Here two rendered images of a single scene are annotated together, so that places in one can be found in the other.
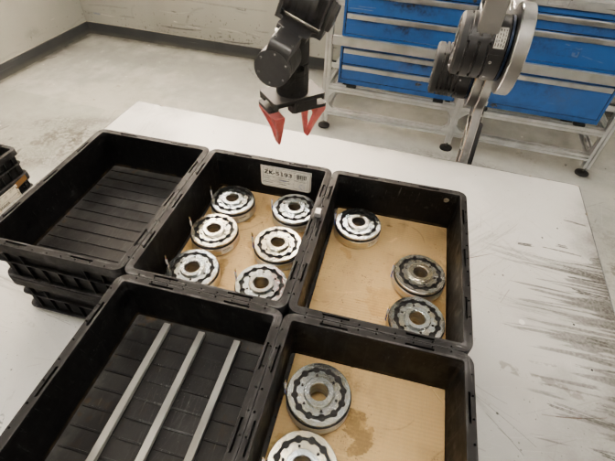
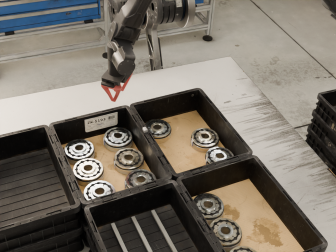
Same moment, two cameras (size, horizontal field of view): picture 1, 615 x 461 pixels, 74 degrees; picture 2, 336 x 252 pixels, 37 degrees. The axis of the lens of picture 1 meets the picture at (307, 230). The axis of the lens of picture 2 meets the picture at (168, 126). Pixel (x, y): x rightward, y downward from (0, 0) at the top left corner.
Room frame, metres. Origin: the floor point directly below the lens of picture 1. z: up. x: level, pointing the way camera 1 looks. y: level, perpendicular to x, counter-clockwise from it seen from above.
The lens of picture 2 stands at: (-0.44, 0.74, 2.08)
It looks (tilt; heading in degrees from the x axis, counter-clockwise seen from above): 41 degrees down; 321
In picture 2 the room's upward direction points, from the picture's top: 4 degrees clockwise
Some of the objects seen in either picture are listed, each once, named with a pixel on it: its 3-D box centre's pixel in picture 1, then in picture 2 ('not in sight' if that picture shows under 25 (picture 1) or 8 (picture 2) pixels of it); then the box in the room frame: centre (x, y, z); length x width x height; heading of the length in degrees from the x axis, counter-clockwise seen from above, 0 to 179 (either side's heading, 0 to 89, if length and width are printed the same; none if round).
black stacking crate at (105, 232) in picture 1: (117, 209); (18, 187); (0.67, 0.43, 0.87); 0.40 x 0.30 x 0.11; 168
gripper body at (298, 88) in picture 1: (292, 80); (116, 66); (0.69, 0.04, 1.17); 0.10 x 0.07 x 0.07; 123
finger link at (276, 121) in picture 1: (284, 119); (114, 87); (0.68, 0.05, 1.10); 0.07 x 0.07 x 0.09; 33
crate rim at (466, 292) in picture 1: (388, 246); (188, 130); (0.54, -0.16, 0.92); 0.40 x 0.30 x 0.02; 168
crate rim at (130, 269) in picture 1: (242, 217); (107, 151); (0.60, 0.13, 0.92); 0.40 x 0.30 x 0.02; 168
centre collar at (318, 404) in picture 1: (318, 391); (208, 204); (0.27, -0.03, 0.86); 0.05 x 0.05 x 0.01
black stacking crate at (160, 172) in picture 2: (243, 234); (108, 162); (0.60, 0.13, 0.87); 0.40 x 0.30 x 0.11; 168
